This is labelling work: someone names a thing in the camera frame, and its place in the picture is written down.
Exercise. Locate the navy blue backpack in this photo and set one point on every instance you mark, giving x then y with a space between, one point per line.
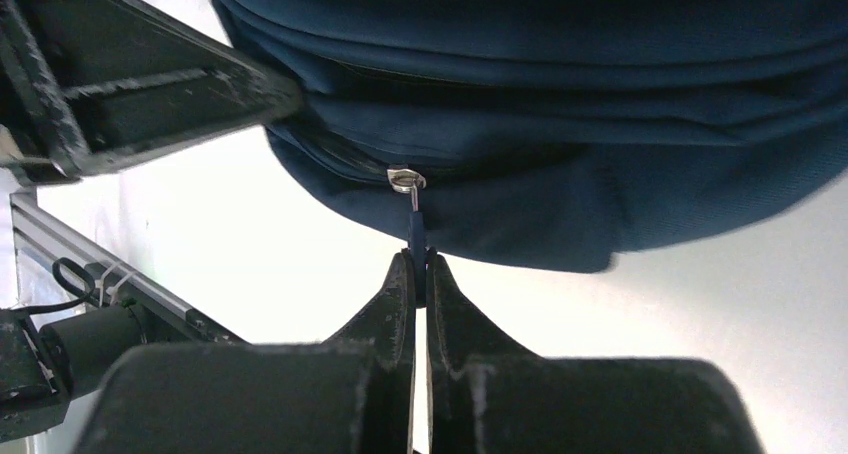
556 134

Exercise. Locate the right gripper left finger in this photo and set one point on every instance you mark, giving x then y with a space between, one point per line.
351 393

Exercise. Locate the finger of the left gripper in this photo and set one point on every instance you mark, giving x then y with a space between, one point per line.
92 87

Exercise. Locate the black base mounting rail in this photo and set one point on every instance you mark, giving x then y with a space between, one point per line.
41 237

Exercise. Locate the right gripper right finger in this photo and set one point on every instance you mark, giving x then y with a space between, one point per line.
490 394

